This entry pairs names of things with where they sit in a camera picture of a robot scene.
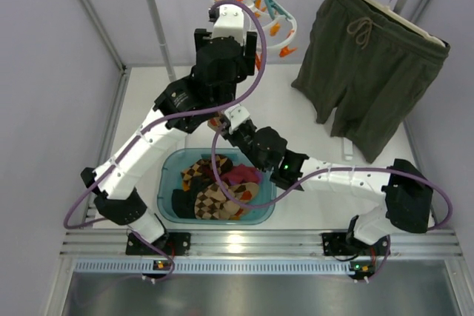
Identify beige clothes hanger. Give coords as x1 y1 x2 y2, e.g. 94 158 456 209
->
342 0 451 49

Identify aluminium rail frame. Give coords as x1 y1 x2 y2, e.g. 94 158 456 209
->
60 230 463 280

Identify brown beige argyle sock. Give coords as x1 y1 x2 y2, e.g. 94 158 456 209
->
194 183 241 221

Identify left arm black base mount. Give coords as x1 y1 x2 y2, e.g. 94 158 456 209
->
125 232 192 257

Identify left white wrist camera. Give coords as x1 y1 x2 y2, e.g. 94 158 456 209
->
209 4 244 45

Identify beige orange argyle sock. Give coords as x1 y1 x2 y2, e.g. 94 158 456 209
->
207 112 228 132

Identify teal plastic bin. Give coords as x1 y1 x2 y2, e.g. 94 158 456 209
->
157 148 276 226

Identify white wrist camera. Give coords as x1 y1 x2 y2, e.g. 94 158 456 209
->
209 4 244 45
224 104 250 134

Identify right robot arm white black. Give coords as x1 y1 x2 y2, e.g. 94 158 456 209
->
221 121 433 249

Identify brown orange argyle sock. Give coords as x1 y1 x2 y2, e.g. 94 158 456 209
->
219 182 260 221

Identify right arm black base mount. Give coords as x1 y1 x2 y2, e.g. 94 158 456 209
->
321 232 388 258

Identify olive green shorts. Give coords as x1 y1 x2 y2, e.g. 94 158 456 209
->
292 0 450 163

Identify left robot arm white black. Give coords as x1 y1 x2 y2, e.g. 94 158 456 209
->
81 29 266 249

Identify maroon purple sock in bin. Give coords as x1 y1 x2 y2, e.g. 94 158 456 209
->
220 164 263 185

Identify white clip sock hanger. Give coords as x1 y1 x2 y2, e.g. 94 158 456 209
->
211 0 298 58

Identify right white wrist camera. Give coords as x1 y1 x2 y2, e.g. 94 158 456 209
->
224 104 250 134

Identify black sock in bin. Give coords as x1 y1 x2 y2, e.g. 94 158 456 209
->
171 189 196 219

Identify brown yellow argyle sock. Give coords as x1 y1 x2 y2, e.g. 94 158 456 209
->
181 155 233 191

